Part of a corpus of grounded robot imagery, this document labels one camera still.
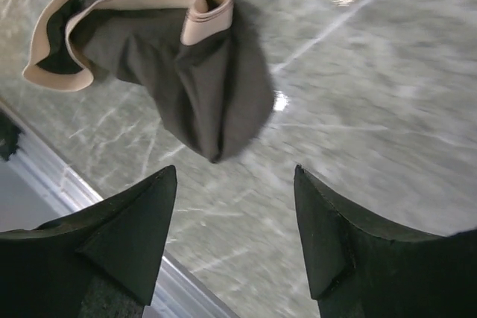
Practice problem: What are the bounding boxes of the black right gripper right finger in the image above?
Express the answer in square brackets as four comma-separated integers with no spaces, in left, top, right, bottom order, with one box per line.
[294,166,476,317]

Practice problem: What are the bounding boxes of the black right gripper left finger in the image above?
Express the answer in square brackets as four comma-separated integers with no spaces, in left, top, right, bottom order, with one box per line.
[1,165,177,318]

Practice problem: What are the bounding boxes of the dark grey boxer briefs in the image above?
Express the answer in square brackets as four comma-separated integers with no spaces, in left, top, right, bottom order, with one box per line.
[23,0,274,163]

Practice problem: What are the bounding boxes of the aluminium table edge rail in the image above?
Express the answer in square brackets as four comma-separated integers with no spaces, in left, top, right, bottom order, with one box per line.
[1,100,237,317]

